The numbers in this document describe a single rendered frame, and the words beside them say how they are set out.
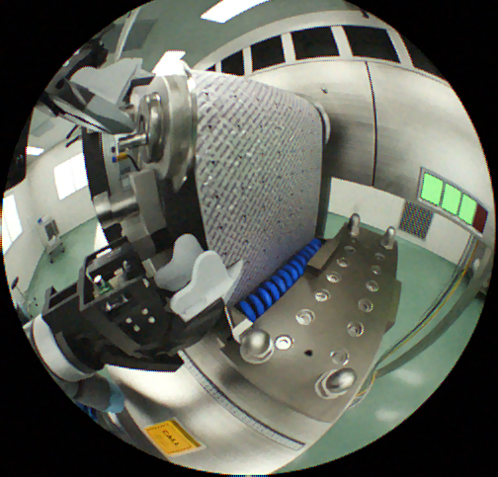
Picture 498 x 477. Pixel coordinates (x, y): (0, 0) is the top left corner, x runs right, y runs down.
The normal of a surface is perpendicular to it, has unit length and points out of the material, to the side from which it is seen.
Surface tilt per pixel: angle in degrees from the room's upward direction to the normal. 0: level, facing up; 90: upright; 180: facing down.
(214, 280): 90
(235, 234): 90
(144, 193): 90
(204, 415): 0
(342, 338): 0
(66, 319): 90
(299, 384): 0
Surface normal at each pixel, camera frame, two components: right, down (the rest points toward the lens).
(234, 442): -0.06, -0.87
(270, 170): 0.70, 0.31
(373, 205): -0.71, 0.38
